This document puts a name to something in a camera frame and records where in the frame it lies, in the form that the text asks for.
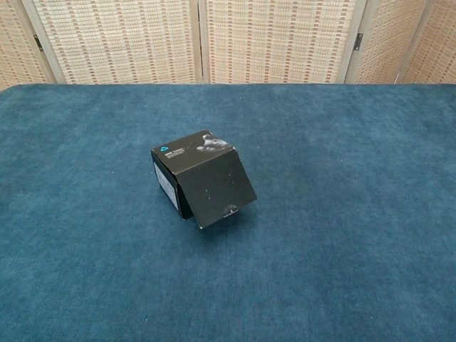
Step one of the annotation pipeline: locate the woven folding screen panel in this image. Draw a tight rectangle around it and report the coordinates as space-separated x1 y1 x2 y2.
397 0 456 86
343 0 434 86
197 0 368 86
0 0 56 92
21 0 204 86

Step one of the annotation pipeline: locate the blue felt table mat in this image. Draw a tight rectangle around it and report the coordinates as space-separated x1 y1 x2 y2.
0 83 456 342

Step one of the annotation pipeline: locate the black cardboard box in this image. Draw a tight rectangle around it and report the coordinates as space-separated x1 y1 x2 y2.
150 130 258 231

